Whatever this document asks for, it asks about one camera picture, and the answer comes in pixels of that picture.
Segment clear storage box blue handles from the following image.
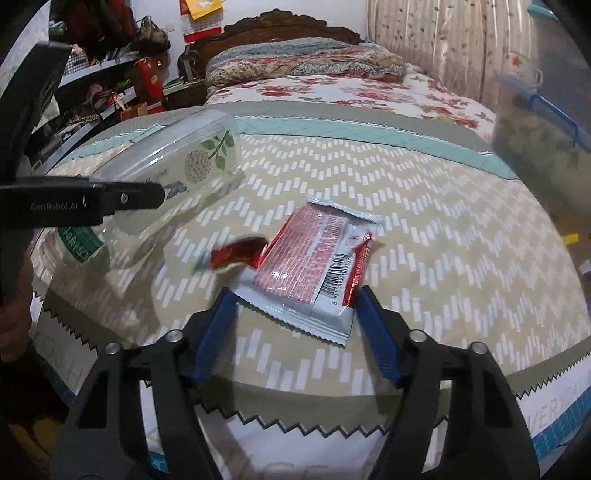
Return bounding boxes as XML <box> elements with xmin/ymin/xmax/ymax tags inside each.
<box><xmin>491</xmin><ymin>0</ymin><xmax>591</xmax><ymax>186</ymax></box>

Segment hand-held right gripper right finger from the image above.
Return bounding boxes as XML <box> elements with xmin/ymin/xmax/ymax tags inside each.
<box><xmin>352</xmin><ymin>285</ymin><xmax>542</xmax><ymax>480</ymax></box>

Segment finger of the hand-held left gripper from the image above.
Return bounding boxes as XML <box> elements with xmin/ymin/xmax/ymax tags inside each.
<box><xmin>98</xmin><ymin>181</ymin><xmax>166</xmax><ymax>219</ymax></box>

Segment carved wooden headboard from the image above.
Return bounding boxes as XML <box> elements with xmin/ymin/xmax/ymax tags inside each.
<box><xmin>188</xmin><ymin>9</ymin><xmax>366</xmax><ymax>80</ymax></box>

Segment red and silver snack wrapper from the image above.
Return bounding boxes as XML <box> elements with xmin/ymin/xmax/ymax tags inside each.
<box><xmin>230</xmin><ymin>196</ymin><xmax>387</xmax><ymax>348</ymax></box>

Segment wall calendar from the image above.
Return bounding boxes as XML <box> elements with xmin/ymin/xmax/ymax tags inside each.
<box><xmin>179</xmin><ymin>0</ymin><xmax>225</xmax><ymax>45</ymax></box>

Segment floral white cup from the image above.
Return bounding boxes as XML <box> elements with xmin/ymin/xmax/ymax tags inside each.
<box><xmin>501</xmin><ymin>51</ymin><xmax>544</xmax><ymax>89</ymax></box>

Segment cluttered shelf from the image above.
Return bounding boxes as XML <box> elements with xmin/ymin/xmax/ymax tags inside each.
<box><xmin>25</xmin><ymin>0</ymin><xmax>172</xmax><ymax>177</ymax></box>

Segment black bag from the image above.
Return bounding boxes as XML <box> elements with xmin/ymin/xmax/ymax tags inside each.
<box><xmin>177</xmin><ymin>45</ymin><xmax>207</xmax><ymax>85</ymax></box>

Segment floral curtain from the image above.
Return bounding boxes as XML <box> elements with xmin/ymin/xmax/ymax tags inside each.
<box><xmin>366</xmin><ymin>0</ymin><xmax>533</xmax><ymax>108</ymax></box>

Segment person's left hand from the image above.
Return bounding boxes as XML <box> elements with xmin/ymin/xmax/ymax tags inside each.
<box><xmin>0</xmin><ymin>258</ymin><xmax>34</xmax><ymax>365</ymax></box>

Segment patchwork floral quilt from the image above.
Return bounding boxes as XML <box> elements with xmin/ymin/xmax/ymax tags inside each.
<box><xmin>204</xmin><ymin>39</ymin><xmax>410</xmax><ymax>89</ymax></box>

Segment floral bedsheet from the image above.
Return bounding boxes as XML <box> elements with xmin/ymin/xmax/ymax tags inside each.
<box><xmin>205</xmin><ymin>74</ymin><xmax>498</xmax><ymax>140</ymax></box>

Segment beige zigzag mat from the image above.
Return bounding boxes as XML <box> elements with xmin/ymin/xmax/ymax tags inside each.
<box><xmin>28</xmin><ymin>108</ymin><xmax>591</xmax><ymax>480</ymax></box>

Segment clear plastic bag flower print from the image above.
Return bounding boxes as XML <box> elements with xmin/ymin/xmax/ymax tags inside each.
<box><xmin>91</xmin><ymin>108</ymin><xmax>246</xmax><ymax>297</ymax></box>

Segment small red wrapper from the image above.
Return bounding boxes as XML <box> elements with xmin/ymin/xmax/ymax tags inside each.
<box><xmin>209</xmin><ymin>236</ymin><xmax>269</xmax><ymax>270</ymax></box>

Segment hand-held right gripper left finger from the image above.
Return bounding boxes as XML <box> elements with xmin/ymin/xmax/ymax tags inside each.
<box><xmin>50</xmin><ymin>287</ymin><xmax>239</xmax><ymax>480</ymax></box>

